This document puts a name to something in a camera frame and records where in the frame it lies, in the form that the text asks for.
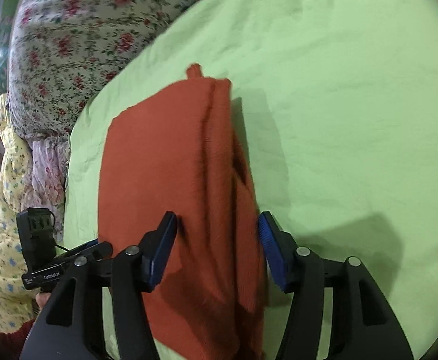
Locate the orange knit sweater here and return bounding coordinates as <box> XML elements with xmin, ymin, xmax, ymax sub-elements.
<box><xmin>97</xmin><ymin>64</ymin><xmax>270</xmax><ymax>360</ymax></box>

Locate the yellow floral quilt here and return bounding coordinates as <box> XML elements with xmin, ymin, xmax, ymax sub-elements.
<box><xmin>0</xmin><ymin>94</ymin><xmax>50</xmax><ymax>334</ymax></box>

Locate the green bed sheet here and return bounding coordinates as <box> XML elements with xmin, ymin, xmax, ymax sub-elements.
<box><xmin>63</xmin><ymin>0</ymin><xmax>438</xmax><ymax>360</ymax></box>

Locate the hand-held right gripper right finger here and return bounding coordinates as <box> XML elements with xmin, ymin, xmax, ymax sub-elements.
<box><xmin>257</xmin><ymin>211</ymin><xmax>415</xmax><ymax>360</ymax></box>

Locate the purple floral cloth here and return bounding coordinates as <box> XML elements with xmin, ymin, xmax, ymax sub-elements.
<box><xmin>29</xmin><ymin>135</ymin><xmax>71</xmax><ymax>229</ymax></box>

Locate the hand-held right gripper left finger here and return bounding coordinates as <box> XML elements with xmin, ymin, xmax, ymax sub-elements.
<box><xmin>19</xmin><ymin>211</ymin><xmax>177</xmax><ymax>360</ymax></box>

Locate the white red-flowered quilt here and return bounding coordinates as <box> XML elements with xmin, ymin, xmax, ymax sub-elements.
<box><xmin>7</xmin><ymin>0</ymin><xmax>242</xmax><ymax>139</ymax></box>

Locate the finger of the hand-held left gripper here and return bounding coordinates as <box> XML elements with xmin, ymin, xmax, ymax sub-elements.
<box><xmin>56</xmin><ymin>239</ymin><xmax>113</xmax><ymax>267</ymax></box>

